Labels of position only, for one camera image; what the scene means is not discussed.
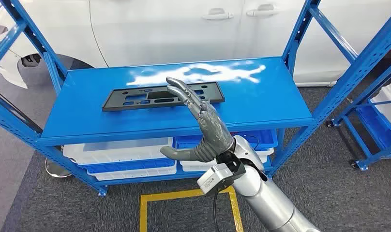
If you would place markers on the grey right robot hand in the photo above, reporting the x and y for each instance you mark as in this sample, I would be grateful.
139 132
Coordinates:
213 131

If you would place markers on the black plastic panel part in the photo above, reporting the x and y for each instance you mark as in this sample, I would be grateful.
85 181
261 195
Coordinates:
211 93

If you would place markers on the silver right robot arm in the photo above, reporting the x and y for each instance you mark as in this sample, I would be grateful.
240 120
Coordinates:
266 198

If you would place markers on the large blue metal shelf rack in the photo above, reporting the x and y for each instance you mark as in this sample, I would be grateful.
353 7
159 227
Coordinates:
263 96

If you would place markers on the white car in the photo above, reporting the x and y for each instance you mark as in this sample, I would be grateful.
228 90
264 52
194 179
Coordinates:
166 32

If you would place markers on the blue metal rack on casters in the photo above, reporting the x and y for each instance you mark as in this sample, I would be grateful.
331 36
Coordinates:
368 90

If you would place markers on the round chrome stand base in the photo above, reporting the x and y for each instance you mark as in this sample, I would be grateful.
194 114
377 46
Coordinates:
56 171

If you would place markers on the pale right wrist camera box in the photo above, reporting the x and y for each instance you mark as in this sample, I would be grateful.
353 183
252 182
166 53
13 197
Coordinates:
211 179

